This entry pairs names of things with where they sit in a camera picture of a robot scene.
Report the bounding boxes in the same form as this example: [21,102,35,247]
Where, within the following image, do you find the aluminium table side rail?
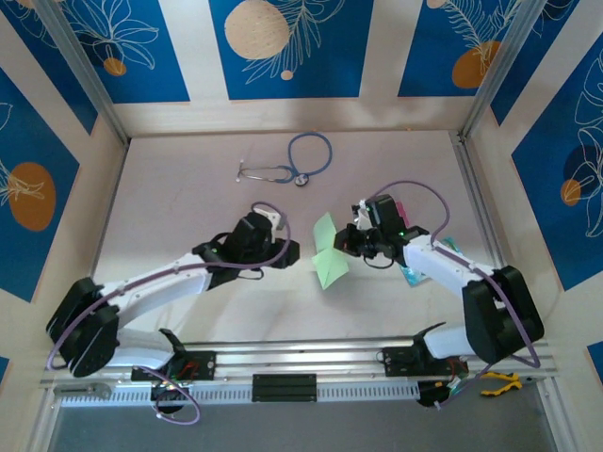
[451,134,527,338]

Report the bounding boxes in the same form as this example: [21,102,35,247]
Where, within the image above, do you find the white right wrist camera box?
[351,202,373,232]

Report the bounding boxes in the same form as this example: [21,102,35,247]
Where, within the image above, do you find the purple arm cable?
[46,201,291,427]
[369,181,541,411]

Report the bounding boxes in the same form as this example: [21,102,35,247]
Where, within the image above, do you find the blue stethoscope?
[235,132,334,188]

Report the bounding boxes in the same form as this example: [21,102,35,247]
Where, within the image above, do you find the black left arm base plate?
[130,350,218,382]

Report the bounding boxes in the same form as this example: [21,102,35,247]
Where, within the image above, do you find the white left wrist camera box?
[257,209,284,232]

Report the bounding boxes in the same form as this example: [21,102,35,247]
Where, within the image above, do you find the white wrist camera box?
[257,209,284,232]
[351,202,373,232]

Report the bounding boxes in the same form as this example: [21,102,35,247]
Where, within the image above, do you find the white slotted cable duct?
[58,381,420,407]

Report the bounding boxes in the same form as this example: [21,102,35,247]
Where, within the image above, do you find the light green paper sheet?
[310,211,350,291]

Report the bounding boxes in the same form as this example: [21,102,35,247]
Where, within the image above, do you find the yellow handled pliers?
[475,370,547,396]

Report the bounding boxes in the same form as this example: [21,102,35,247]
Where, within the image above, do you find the aluminium frame post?
[35,0,131,145]
[459,0,543,137]

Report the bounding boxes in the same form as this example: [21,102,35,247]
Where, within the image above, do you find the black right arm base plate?
[382,347,470,378]

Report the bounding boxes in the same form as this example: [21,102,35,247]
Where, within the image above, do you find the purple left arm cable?
[46,201,291,427]

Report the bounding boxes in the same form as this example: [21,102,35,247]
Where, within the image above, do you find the blue wet wipe packet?
[398,236,465,287]

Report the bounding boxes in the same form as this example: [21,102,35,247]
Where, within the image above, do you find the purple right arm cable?
[369,181,541,411]

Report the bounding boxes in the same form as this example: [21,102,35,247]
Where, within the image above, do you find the black block on rail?
[252,374,318,403]

